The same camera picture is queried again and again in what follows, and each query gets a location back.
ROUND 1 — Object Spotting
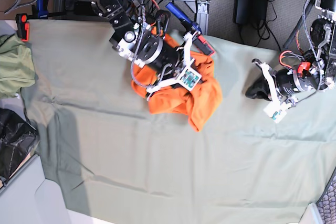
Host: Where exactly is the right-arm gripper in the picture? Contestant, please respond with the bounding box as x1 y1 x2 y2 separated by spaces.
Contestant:
131 32 197 100

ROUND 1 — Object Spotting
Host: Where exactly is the olive green garment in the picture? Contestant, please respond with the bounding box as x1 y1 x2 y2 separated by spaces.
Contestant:
1 34 35 99

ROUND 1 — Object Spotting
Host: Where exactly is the blue handled clamp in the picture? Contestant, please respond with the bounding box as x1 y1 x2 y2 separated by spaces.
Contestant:
31 0 66 20

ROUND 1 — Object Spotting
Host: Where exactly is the blue red bar clamp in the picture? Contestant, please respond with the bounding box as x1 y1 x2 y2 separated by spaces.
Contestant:
165 2 215 57

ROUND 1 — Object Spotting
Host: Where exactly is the green table cloth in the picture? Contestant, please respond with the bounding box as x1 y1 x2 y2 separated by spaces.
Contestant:
22 20 335 223

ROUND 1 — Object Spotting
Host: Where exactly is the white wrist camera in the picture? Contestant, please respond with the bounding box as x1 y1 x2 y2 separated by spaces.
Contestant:
177 67 202 91
263 102 287 124

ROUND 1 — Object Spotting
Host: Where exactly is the black plastic bag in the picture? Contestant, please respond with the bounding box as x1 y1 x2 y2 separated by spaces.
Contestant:
1 109 38 186

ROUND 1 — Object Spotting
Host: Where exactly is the orange T-shirt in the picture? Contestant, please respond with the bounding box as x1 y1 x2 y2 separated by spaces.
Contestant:
131 33 223 132

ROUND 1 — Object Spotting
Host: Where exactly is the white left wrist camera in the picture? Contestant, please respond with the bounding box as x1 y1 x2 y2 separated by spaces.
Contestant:
263 102 287 124

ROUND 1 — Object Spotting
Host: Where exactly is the black power adapter brick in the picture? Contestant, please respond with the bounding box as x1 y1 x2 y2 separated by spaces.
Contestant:
233 0 250 25

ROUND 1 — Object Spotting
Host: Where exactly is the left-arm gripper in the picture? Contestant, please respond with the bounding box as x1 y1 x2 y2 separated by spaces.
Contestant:
245 59 323 103

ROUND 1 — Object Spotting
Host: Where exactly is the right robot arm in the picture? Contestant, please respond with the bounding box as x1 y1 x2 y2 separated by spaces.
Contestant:
91 0 202 97

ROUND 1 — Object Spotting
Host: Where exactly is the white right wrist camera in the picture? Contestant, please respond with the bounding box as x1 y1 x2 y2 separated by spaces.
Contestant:
177 67 202 91

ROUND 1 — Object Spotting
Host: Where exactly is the red black corner clamp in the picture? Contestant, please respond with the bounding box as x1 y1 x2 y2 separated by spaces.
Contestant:
15 14 30 42

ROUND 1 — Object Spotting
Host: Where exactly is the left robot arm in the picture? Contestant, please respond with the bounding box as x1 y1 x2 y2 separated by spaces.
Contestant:
245 0 335 106

